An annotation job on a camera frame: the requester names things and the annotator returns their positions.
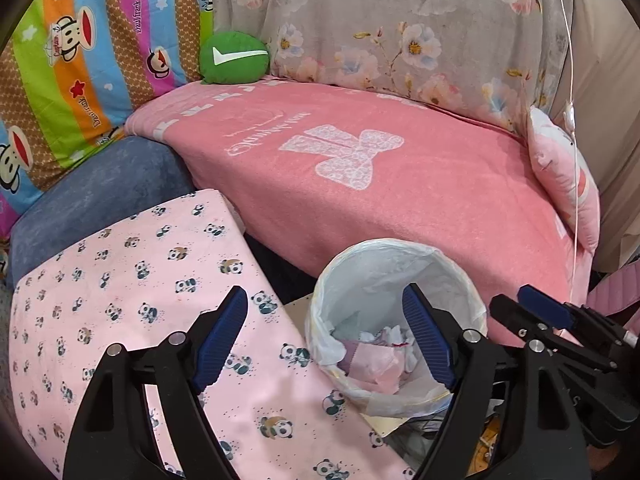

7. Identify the pink and white pillow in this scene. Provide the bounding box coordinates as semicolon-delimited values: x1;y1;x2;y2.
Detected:
527;107;601;253

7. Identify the pink panda print tablecloth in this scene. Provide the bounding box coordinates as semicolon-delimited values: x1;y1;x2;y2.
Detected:
9;189;416;480

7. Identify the pink bag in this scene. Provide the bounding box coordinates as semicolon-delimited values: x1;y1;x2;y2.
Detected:
585;260;640;331

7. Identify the grey floral sheet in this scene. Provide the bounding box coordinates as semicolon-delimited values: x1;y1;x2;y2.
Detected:
212;0;576;136

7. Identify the pale pink cloth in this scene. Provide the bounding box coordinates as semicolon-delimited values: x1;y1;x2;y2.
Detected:
350;345;403;396

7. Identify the striped monkey print blanket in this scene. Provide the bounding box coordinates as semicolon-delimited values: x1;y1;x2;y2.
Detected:
0;0;216;241

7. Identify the blue cushion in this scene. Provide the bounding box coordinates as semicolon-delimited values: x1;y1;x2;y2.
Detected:
7;136;198;288

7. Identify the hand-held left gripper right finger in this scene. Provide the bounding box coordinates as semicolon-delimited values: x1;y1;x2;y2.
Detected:
401;282;593;480

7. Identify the green round pillow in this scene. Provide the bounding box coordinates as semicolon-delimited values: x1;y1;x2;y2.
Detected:
199;31;272;86

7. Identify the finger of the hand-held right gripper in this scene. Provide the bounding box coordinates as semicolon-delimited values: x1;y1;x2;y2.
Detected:
517;284;640;350
491;295;581;362

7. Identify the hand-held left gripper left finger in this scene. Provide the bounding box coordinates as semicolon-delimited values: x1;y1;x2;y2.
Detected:
62;285;249;480

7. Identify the pink bow print blanket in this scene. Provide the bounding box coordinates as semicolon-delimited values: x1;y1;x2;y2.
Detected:
124;75;596;348

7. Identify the white cable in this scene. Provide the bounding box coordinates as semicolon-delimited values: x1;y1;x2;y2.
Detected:
550;0;583;251

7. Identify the bin with white plastic liner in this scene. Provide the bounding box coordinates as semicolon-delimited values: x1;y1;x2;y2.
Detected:
305;238;488;418

